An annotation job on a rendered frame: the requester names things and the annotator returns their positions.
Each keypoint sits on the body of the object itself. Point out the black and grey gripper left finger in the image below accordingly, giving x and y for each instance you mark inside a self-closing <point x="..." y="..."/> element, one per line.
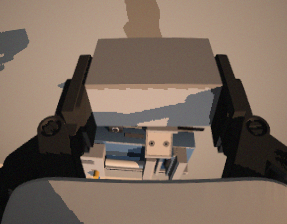
<point x="73" y="129"/>

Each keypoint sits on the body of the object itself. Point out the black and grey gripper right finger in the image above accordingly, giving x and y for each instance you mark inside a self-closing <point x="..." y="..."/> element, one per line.
<point x="242" y="137"/>

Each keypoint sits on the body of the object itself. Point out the grey rectangular block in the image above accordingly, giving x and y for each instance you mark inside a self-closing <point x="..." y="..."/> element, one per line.
<point x="153" y="81"/>

